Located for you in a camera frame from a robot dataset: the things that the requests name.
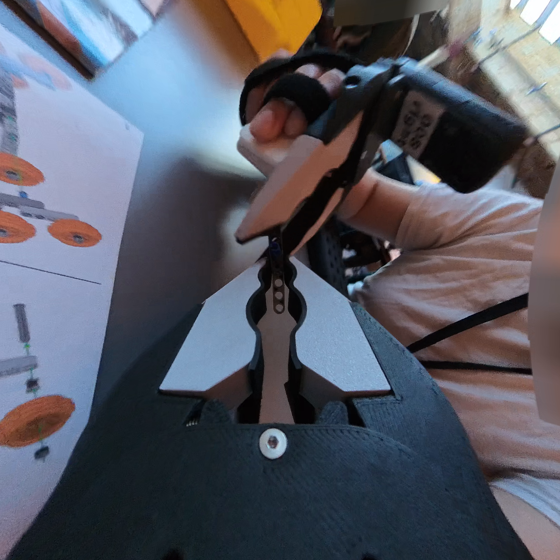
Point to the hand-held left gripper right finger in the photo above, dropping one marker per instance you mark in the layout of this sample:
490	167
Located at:
337	345

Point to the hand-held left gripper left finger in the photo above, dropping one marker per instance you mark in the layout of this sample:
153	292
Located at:
214	350

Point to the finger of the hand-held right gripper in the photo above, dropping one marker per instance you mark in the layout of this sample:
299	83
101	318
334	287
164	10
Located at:
297	183
319	214

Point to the dark grey technic beam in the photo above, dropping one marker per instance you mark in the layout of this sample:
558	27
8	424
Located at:
278	284

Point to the person's left forearm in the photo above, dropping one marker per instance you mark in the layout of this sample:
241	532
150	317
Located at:
529	529

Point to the person's right hand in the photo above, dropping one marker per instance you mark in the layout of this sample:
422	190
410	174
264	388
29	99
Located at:
271	122

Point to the black perforated panel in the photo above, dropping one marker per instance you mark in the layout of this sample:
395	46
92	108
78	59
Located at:
328	262

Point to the open instruction booklet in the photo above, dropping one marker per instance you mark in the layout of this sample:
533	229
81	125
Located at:
65	306

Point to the yellow plastic bin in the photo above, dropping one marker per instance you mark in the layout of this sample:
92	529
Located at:
271	22

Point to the orange white booklet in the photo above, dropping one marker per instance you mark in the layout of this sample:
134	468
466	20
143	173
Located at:
109	26

